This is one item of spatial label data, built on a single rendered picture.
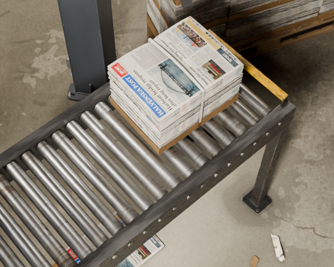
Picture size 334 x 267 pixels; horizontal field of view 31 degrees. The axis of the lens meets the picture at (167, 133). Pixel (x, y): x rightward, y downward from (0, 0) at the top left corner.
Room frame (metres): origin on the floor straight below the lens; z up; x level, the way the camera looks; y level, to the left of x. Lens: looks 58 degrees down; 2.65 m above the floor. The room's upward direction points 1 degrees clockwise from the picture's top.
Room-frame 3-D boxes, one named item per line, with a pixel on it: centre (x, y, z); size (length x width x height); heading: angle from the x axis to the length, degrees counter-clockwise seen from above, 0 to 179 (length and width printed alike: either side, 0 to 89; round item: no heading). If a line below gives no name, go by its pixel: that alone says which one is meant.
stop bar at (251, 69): (1.46, -0.30, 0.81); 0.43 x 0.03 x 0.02; 42
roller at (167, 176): (1.11, 0.11, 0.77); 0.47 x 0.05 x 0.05; 42
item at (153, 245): (1.01, 0.23, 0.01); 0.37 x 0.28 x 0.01; 132
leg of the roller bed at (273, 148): (1.27, -0.44, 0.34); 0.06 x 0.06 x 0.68; 42
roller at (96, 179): (0.98, 0.25, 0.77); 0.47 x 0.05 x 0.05; 42
